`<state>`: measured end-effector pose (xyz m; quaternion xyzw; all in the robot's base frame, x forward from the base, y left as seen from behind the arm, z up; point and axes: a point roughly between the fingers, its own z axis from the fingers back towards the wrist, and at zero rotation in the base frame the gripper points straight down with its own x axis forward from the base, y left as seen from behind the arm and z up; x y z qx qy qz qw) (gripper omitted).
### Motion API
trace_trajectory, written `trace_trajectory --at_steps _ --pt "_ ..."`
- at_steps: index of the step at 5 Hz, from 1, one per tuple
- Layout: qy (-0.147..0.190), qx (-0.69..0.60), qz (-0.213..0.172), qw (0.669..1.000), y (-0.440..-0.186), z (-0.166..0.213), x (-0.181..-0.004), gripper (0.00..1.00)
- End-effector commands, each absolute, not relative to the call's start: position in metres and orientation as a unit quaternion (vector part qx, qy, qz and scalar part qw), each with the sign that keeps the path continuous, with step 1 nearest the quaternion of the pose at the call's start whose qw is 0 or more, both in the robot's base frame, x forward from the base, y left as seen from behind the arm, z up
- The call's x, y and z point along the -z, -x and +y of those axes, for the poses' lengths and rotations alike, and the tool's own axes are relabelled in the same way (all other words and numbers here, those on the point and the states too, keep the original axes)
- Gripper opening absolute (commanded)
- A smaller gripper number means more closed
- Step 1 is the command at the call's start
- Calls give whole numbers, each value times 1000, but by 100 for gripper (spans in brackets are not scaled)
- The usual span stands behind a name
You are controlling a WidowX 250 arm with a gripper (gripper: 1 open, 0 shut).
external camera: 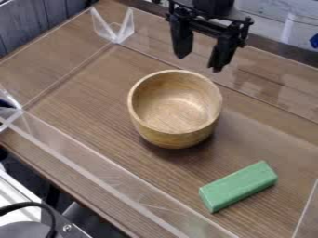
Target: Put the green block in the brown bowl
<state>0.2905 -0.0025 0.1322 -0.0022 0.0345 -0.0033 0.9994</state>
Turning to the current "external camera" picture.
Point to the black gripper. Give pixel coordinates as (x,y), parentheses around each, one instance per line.
(214,16)

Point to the green rectangular block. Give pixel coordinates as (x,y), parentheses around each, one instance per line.
(237,186)

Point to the brown wooden bowl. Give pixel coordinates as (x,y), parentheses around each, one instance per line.
(174,106)

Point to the white container background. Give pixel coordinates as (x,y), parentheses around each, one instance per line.
(301,32)

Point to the clear acrylic corner bracket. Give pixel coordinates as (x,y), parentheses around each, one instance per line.
(115,32)

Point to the clear acrylic front wall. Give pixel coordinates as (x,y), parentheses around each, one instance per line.
(142,210)

